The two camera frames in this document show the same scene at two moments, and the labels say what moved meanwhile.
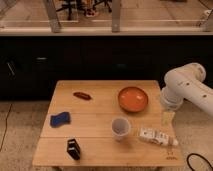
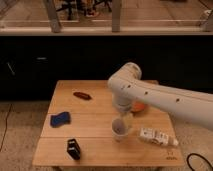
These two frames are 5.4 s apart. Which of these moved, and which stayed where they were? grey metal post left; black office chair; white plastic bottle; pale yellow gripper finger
Moved: pale yellow gripper finger
Stayed: grey metal post left; white plastic bottle; black office chair
